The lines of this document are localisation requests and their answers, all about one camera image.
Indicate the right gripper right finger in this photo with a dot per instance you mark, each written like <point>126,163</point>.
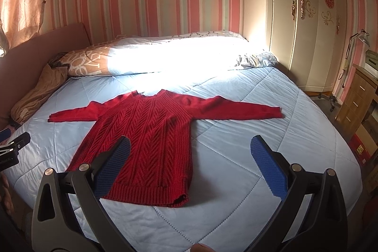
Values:
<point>311,215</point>

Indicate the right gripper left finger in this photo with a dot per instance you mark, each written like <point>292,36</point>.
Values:
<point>55,226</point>

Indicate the red knitted sweater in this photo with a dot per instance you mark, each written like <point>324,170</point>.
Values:
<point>159,169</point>

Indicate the light blue quilted bedspread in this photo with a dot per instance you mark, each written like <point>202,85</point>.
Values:
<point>229,200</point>

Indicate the brown headboard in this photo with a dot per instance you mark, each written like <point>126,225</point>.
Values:
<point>22,65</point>

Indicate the red cardboard box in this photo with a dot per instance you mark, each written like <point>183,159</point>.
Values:
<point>363,145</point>

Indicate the tan crumpled blanket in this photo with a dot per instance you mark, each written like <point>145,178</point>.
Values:
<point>51,78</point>

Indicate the wooden drawer cabinet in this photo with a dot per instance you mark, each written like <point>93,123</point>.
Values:
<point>357,104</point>

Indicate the blue and tan pillow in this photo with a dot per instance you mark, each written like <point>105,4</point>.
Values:
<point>125,57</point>

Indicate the silver desk lamp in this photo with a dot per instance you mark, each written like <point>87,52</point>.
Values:
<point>362,36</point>

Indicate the floral patterned pillow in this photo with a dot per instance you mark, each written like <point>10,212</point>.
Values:
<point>220,49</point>

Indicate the cream ornate wardrobe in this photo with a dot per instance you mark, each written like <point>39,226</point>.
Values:
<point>307,37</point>

